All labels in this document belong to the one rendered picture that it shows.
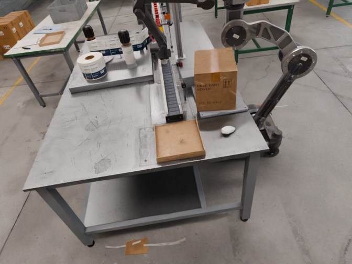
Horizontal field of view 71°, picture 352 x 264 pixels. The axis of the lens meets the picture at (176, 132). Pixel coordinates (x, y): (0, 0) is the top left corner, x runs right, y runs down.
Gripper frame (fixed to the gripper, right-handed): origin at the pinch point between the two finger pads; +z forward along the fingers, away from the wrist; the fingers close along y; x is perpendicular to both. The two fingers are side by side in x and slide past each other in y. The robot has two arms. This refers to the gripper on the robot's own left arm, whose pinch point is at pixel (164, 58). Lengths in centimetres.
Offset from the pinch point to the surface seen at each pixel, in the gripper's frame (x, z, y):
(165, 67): 6.4, 2.0, 0.9
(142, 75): 11.6, -1.8, 19.4
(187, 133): 69, -41, -5
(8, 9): -426, 410, 387
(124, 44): -13.9, -6.9, 29.4
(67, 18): -149, 126, 121
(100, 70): 1, 0, 52
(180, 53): -11.4, 17.1, -14.7
